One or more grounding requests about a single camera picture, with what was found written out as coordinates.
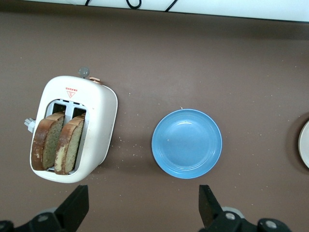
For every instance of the brown bread slice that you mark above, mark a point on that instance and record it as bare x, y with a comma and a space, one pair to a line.
72, 145
51, 142

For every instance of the beige plate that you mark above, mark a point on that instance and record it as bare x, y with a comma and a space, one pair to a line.
305, 145

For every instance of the blue plate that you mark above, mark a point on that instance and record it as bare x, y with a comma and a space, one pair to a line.
187, 143

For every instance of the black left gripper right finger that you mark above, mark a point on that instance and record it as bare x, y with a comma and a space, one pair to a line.
210, 207

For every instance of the white two-slot toaster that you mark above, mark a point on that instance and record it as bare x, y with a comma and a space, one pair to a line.
101, 120

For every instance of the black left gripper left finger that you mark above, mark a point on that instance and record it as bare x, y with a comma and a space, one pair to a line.
72, 205

